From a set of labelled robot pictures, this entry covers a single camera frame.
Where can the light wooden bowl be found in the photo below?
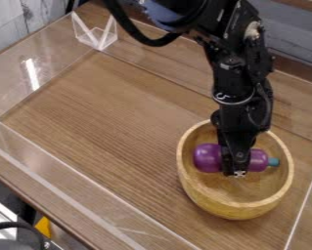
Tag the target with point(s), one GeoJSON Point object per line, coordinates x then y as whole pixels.
{"type": "Point", "coordinates": [229, 197]}

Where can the clear acrylic corner bracket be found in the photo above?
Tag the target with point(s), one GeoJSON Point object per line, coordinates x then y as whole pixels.
{"type": "Point", "coordinates": [98, 38]}

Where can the yellow tag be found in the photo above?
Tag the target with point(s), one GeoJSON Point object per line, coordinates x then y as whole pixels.
{"type": "Point", "coordinates": [43, 226]}

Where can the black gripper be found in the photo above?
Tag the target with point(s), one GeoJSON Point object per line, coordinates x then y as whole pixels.
{"type": "Point", "coordinates": [240, 122]}

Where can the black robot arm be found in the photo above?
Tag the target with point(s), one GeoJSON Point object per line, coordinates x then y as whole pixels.
{"type": "Point", "coordinates": [226, 28]}

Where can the purple toy eggplant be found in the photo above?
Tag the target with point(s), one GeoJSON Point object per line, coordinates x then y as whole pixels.
{"type": "Point", "coordinates": [206, 159]}

